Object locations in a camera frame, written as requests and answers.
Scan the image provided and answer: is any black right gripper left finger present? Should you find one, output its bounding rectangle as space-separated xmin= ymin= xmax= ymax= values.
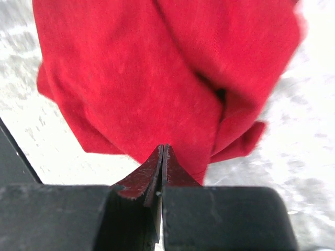
xmin=1 ymin=145 xmax=164 ymax=250

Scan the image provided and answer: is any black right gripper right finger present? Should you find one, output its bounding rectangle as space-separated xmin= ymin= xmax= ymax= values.
xmin=162 ymin=145 xmax=298 ymax=250

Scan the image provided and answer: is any red t shirt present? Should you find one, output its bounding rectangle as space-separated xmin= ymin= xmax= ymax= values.
xmin=32 ymin=1 xmax=302 ymax=182

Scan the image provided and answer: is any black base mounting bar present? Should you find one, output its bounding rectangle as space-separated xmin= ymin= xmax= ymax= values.
xmin=0 ymin=119 xmax=42 ymax=186

